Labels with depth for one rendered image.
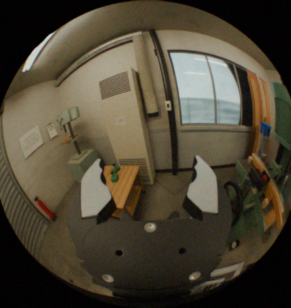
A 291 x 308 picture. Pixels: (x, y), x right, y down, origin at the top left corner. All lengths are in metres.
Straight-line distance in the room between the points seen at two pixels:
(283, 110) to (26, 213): 3.06
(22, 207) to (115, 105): 2.55
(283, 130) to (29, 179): 2.89
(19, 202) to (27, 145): 1.13
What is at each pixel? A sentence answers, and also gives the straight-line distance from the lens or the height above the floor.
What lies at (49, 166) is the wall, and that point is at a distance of 2.42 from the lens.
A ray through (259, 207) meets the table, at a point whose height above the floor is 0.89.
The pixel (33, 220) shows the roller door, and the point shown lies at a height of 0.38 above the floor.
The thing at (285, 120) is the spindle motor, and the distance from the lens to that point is 0.62.
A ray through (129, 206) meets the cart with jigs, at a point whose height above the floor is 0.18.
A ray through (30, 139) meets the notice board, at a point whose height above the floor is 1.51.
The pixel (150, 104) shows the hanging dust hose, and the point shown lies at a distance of 1.32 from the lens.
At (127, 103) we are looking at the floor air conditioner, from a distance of 1.28.
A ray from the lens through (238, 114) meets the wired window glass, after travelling 2.06.
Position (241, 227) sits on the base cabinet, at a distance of 0.80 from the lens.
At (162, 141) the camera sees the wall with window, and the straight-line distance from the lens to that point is 1.63.
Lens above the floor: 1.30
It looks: 29 degrees down
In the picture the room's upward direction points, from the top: 11 degrees counter-clockwise
